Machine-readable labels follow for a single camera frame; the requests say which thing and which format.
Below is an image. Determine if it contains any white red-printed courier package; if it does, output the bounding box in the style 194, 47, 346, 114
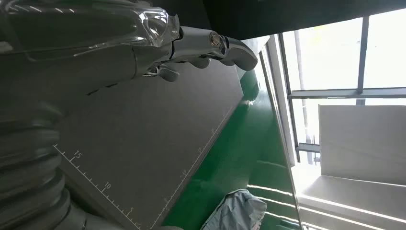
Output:
200, 189, 268, 230

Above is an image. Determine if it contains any green conveyor belt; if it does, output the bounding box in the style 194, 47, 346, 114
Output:
161, 68, 303, 230

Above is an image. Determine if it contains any black weighing platform with ruler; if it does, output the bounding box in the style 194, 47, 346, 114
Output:
52, 58, 245, 230

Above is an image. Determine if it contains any grey window frame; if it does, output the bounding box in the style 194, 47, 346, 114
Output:
277, 16, 406, 166

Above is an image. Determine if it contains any white wall panel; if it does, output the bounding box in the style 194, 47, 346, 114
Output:
298, 104, 406, 230

